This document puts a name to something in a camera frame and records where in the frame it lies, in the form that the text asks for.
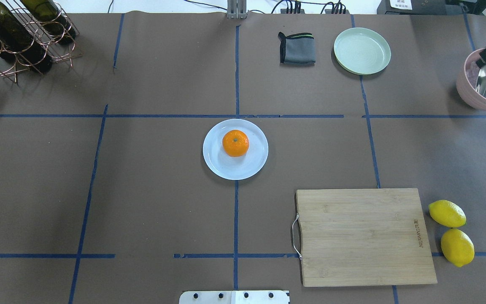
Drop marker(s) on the orange mandarin fruit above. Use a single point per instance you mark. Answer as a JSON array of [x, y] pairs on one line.
[[235, 143]]

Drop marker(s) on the light blue plate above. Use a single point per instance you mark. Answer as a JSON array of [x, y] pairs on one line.
[[235, 168]]

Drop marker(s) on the pale green plate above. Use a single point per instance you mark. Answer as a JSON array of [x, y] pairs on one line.
[[362, 51]]

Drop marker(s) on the pink bowl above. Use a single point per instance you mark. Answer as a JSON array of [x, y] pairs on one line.
[[466, 81]]

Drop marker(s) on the black power box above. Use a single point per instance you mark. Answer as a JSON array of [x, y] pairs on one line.
[[418, 7]]

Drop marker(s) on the yellow lemon left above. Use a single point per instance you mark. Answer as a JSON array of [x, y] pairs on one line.
[[447, 213]]

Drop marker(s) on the yellow lemon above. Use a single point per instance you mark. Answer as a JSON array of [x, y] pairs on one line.
[[447, 213], [457, 247]]

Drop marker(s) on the dark grey folded cloth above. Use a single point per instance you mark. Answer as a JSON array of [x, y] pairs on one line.
[[297, 49]]

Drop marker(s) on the yellow lemon right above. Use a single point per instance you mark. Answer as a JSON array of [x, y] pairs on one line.
[[457, 247]]

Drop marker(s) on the bamboo cutting board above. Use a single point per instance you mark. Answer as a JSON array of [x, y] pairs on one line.
[[363, 237]]

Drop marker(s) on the brown glass bottle middle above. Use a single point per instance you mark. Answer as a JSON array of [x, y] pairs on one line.
[[52, 20]]

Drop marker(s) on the brown glass bottle front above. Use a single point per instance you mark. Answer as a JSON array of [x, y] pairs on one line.
[[18, 40]]

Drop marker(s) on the aluminium frame post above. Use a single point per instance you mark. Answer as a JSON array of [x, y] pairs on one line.
[[237, 9]]

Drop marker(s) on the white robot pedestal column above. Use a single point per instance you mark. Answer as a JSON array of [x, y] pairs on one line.
[[236, 297]]

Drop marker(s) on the copper wire bottle rack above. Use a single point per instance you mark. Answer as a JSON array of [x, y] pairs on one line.
[[35, 35]]

